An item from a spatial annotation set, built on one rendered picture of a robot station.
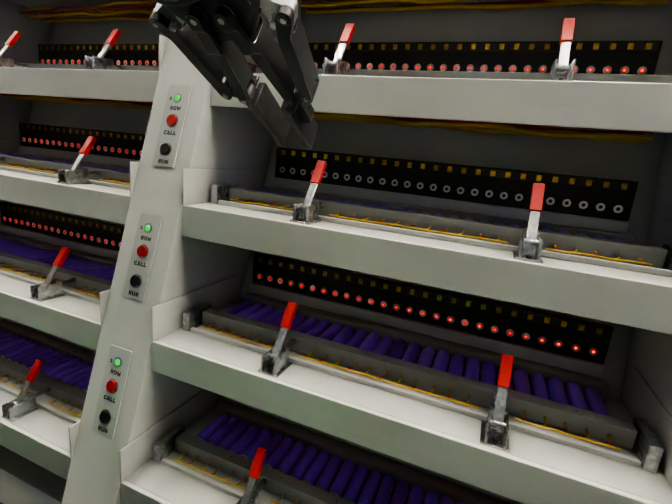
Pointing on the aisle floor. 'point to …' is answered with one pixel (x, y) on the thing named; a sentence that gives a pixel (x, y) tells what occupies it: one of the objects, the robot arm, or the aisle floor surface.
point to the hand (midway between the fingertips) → (286, 117)
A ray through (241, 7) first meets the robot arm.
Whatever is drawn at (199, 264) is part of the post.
